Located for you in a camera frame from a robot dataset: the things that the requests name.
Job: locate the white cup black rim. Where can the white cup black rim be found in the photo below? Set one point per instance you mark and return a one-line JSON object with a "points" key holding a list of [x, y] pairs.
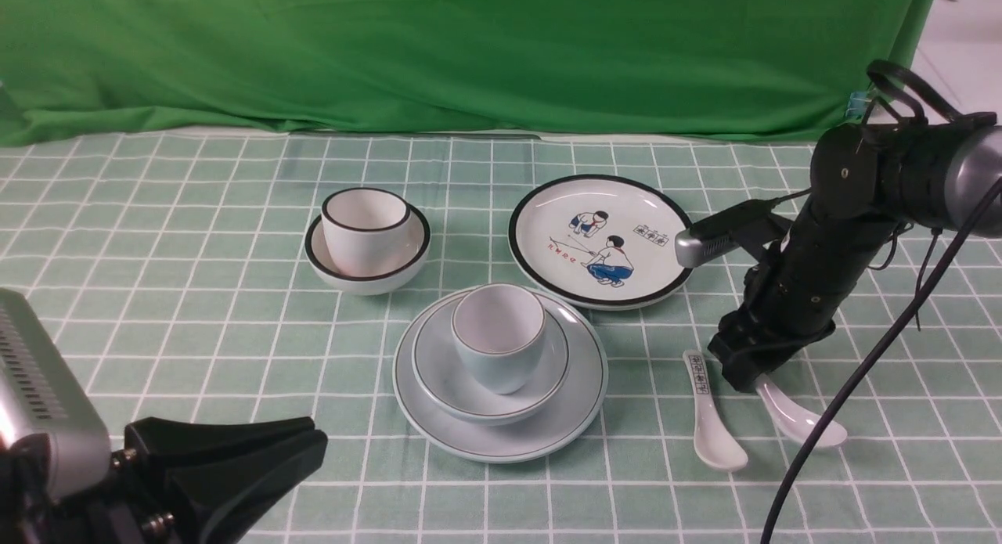
{"points": [[366, 231]]}

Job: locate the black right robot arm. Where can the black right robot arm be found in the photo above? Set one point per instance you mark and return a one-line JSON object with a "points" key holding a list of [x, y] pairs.
{"points": [[867, 182]]}

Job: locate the pale blue bowl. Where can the pale blue bowl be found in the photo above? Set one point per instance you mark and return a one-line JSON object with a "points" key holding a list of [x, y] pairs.
{"points": [[446, 381]]}

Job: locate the illustrated plate black rim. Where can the illustrated plate black rim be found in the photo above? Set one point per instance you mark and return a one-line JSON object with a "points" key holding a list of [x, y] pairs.
{"points": [[600, 242]]}

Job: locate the blue binder clip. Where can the blue binder clip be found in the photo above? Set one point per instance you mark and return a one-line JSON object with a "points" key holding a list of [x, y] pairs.
{"points": [[857, 105]]}

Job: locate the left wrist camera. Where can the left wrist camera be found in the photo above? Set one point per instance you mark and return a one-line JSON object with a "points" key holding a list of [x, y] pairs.
{"points": [[45, 412]]}

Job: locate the white spoon with print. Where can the white spoon with print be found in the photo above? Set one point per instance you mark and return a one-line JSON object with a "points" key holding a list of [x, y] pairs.
{"points": [[713, 443]]}

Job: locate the white bowl black rim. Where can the white bowl black rim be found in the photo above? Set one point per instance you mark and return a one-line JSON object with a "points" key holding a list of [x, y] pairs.
{"points": [[406, 269]]}

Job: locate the plain white spoon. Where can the plain white spoon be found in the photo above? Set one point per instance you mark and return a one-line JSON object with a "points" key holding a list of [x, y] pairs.
{"points": [[795, 421]]}

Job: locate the pale blue cup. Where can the pale blue cup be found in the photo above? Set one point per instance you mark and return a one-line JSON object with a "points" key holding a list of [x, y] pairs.
{"points": [[499, 331]]}

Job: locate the pale blue plate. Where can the pale blue plate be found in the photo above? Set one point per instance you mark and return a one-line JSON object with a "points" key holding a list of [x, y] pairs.
{"points": [[558, 424]]}

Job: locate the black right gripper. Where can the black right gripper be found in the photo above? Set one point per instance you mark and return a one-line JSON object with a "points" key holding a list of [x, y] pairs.
{"points": [[792, 300]]}

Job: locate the green backdrop cloth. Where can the green backdrop cloth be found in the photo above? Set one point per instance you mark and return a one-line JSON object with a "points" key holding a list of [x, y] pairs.
{"points": [[738, 70]]}

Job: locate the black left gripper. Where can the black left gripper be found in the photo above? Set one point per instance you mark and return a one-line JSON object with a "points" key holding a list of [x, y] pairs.
{"points": [[219, 481]]}

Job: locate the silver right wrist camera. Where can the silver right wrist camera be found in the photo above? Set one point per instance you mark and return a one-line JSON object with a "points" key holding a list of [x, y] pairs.
{"points": [[750, 226]]}

